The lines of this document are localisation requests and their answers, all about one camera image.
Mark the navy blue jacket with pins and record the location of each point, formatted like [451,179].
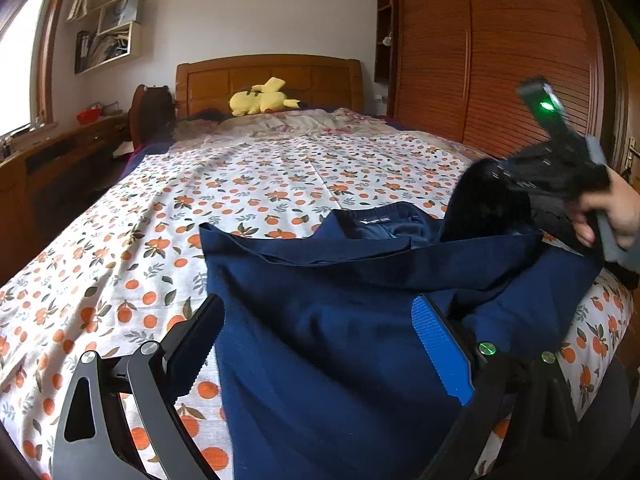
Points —
[320,320]

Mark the wooden wardrobe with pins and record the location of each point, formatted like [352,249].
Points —
[500,50]

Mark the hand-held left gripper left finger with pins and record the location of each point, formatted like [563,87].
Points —
[195,345]

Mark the orange print bedsheet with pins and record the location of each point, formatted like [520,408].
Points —
[225,185]

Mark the wooden desk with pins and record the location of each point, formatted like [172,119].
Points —
[60,160]

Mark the white wall shelf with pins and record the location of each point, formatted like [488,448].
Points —
[112,35]

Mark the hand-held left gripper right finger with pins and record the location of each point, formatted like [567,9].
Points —
[440,350]

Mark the dark chair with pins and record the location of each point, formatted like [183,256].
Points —
[150,115]

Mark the yellow plush toy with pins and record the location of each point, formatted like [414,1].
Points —
[260,100]

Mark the floral pillow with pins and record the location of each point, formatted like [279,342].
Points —
[300,121]

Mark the wooden headboard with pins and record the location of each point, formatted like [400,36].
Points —
[270,70]

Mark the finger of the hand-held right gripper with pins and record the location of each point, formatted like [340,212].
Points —
[515,174]

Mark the person's right hand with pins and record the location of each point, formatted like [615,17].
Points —
[625,210]

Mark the red bowl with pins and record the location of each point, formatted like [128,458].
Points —
[89,116]

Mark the window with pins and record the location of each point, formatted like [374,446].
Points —
[20,70]

